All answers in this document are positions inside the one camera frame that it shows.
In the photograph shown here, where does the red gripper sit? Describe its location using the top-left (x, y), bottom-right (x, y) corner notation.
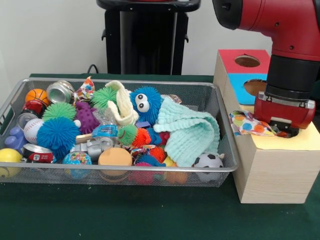
top-left (254, 96), bottom-right (316, 136)

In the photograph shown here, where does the colourful patterned cloth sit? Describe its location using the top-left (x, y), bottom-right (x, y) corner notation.
top-left (229, 109), bottom-right (278, 137)

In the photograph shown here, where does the mint green knitted cloth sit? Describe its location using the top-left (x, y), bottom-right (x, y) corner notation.
top-left (152, 96), bottom-right (221, 168)

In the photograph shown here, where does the cream knitted cloth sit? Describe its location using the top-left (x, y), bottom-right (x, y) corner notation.
top-left (104, 80), bottom-right (140, 127)

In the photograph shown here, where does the globe print ball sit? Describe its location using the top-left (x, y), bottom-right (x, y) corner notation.
top-left (62, 151), bottom-right (93, 180)

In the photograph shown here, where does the wooden box with three holes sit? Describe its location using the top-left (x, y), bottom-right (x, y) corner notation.
top-left (213, 48), bottom-right (320, 204)

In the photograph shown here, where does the black and white soccer ball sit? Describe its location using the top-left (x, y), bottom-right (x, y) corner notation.
top-left (192, 152), bottom-right (225, 182)

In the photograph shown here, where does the blue spiky toy with eyes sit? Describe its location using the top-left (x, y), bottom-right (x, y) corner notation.
top-left (129, 86), bottom-right (164, 125)

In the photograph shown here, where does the dark green table cloth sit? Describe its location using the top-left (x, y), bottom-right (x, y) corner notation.
top-left (0, 73), bottom-right (320, 240)

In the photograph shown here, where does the orange foam disc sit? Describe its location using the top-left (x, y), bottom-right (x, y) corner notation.
top-left (97, 147), bottom-right (133, 167)

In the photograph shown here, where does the blue spiky ball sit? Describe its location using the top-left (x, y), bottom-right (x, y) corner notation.
top-left (36, 116), bottom-right (81, 161)

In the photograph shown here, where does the green spiky ball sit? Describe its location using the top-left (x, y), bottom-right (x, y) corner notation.
top-left (41, 102), bottom-right (77, 123)

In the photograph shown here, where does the red drink can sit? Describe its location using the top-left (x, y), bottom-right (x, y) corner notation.
top-left (22, 143), bottom-right (55, 163)

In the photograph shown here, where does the white baseball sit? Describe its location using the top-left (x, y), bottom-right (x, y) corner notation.
top-left (23, 118), bottom-right (45, 145)

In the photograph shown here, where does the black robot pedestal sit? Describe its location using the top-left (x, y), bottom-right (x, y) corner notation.
top-left (96, 0), bottom-right (202, 76)

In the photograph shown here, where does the black cable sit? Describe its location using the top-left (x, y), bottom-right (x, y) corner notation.
top-left (87, 63), bottom-right (101, 75)

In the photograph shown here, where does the silver wire mesh bin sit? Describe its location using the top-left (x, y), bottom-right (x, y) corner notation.
top-left (0, 77), bottom-right (240, 189)

